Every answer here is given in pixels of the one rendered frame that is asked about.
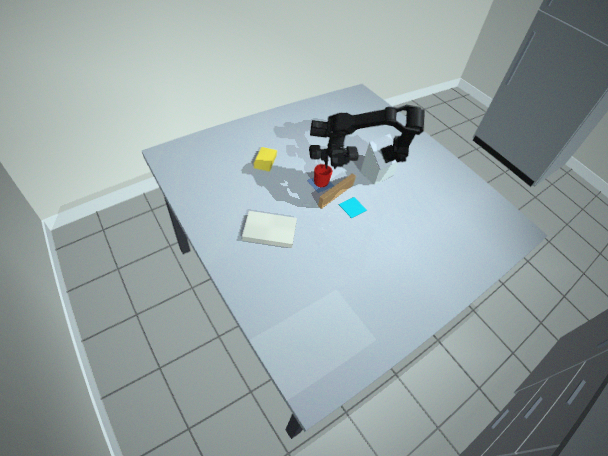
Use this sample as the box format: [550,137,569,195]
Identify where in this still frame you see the yellow rectangular block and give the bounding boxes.
[253,147,277,171]

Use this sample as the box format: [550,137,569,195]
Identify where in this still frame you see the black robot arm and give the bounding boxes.
[310,105,425,167]

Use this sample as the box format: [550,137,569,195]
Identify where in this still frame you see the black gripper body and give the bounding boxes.
[309,137,359,161]

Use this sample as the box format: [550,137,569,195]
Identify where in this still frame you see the tan wooden plank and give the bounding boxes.
[318,173,356,209]

